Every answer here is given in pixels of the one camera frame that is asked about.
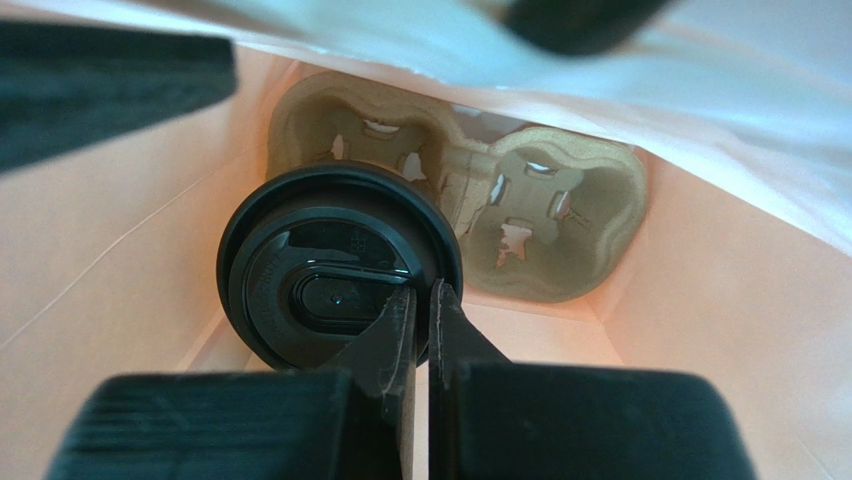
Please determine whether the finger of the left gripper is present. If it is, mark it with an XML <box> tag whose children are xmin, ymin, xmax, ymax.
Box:
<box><xmin>1</xmin><ymin>20</ymin><xmax>237</xmax><ymax>174</ymax></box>

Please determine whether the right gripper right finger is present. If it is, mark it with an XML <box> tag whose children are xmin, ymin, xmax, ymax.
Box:
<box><xmin>428</xmin><ymin>281</ymin><xmax>756</xmax><ymax>479</ymax></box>

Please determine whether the black plastic cup lid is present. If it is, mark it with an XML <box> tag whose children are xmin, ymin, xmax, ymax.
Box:
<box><xmin>216</xmin><ymin>161</ymin><xmax>464</xmax><ymax>370</ymax></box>

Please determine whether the grey pulp cup carrier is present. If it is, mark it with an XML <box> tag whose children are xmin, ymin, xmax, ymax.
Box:
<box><xmin>267</xmin><ymin>71</ymin><xmax>647</xmax><ymax>303</ymax></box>

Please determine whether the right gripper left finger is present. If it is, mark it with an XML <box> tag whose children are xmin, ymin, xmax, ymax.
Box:
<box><xmin>47</xmin><ymin>286</ymin><xmax>417</xmax><ymax>479</ymax></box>

